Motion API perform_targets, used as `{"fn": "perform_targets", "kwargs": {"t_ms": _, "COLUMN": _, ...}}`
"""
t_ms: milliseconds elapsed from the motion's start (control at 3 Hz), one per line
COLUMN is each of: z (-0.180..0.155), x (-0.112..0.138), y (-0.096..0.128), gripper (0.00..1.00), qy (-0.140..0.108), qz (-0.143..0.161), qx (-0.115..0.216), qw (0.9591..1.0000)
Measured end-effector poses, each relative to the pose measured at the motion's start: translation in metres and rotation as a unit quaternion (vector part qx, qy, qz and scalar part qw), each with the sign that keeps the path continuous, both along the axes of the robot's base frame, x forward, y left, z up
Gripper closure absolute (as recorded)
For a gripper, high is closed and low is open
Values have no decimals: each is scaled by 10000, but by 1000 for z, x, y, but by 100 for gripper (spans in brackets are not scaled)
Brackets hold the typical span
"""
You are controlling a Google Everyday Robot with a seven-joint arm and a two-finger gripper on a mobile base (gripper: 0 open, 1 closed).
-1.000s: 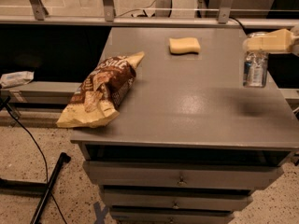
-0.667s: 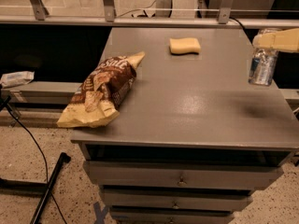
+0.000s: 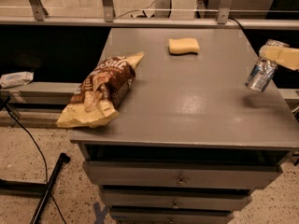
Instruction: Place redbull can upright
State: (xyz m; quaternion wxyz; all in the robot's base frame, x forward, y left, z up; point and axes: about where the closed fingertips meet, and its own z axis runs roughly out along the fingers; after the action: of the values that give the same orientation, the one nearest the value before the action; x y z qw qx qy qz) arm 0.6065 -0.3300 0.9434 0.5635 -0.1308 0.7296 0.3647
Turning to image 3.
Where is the metal railing frame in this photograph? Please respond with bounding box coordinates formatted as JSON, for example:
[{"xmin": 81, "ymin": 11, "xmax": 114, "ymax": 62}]
[{"xmin": 0, "ymin": 0, "xmax": 299, "ymax": 30}]

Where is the grey drawer cabinet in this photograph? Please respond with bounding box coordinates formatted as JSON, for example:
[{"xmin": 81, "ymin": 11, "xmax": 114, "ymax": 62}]
[{"xmin": 70, "ymin": 26, "xmax": 299, "ymax": 224}]

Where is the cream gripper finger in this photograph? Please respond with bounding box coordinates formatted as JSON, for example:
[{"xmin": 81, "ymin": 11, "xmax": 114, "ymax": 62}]
[{"xmin": 259, "ymin": 45, "xmax": 299, "ymax": 70}]

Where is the grey drawer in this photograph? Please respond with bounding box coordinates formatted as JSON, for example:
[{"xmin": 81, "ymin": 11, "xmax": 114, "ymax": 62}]
[
  {"xmin": 110, "ymin": 208, "xmax": 234, "ymax": 224},
  {"xmin": 104, "ymin": 189, "xmax": 252, "ymax": 211},
  {"xmin": 83, "ymin": 161, "xmax": 282, "ymax": 189}
]

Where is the grey low shelf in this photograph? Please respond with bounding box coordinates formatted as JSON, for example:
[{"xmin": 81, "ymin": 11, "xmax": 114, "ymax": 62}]
[{"xmin": 0, "ymin": 82, "xmax": 79, "ymax": 105}]

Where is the black floor cable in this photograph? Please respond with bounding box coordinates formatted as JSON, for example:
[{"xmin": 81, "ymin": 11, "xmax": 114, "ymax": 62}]
[{"xmin": 0, "ymin": 93, "xmax": 68, "ymax": 224}]

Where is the brown chip bag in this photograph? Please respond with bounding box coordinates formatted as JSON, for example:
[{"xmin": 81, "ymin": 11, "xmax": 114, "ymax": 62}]
[{"xmin": 56, "ymin": 52, "xmax": 144, "ymax": 128}]

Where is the middle grey drawer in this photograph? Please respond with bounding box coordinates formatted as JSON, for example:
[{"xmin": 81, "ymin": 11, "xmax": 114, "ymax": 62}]
[{"xmin": 104, "ymin": 189, "xmax": 252, "ymax": 211}]

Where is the top grey drawer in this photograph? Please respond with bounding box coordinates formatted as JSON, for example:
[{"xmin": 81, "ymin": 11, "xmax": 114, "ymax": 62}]
[{"xmin": 83, "ymin": 161, "xmax": 282, "ymax": 189}]

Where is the yellow sponge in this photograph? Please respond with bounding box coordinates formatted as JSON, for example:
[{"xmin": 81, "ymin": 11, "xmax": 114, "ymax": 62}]
[{"xmin": 168, "ymin": 38, "xmax": 200, "ymax": 55}]

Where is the black tripod leg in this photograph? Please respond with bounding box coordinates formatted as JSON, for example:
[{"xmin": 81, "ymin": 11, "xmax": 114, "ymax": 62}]
[{"xmin": 0, "ymin": 153, "xmax": 70, "ymax": 224}]

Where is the bottom grey drawer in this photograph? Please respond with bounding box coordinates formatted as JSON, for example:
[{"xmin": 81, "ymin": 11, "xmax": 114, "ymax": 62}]
[{"xmin": 110, "ymin": 208, "xmax": 234, "ymax": 224}]

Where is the silver redbull can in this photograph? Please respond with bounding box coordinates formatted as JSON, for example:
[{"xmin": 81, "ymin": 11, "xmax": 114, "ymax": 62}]
[{"xmin": 244, "ymin": 38, "xmax": 291, "ymax": 93}]

